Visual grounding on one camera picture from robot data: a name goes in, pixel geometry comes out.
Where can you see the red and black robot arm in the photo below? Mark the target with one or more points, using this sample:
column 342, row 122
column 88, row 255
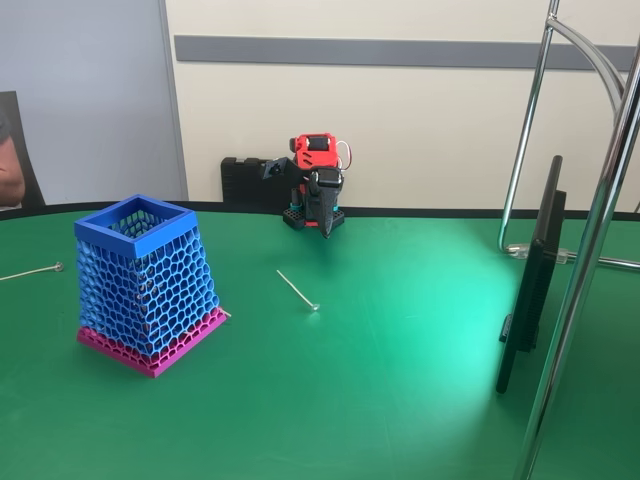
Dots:
column 312, row 157

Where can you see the seated person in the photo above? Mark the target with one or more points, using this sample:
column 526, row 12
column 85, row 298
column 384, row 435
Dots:
column 9, row 180

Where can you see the chrome tube frame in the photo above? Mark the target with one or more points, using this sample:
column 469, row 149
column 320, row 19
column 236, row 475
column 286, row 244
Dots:
column 530, row 115

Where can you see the chrome metal frame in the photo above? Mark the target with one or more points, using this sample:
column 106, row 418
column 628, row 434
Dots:
column 590, row 260

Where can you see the blue and pink mesh basket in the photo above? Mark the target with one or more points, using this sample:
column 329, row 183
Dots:
column 145, row 280

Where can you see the black chair back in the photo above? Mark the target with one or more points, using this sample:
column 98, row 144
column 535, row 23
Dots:
column 22, row 150

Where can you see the black plastic tool case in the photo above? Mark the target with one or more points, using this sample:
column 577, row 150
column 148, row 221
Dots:
column 242, row 182

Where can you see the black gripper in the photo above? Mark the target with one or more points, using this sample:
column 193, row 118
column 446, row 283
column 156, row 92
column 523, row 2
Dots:
column 324, row 204

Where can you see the black flat monitor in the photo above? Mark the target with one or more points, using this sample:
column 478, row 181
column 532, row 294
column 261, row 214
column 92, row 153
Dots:
column 532, row 280

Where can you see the clear plastic foot piece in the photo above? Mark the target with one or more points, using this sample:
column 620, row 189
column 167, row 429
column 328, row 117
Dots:
column 520, row 250

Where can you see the white cable with round tip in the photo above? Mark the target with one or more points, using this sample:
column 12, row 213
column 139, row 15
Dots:
column 298, row 291
column 30, row 271

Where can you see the grey wall rail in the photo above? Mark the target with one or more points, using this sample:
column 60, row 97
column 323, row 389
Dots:
column 400, row 52

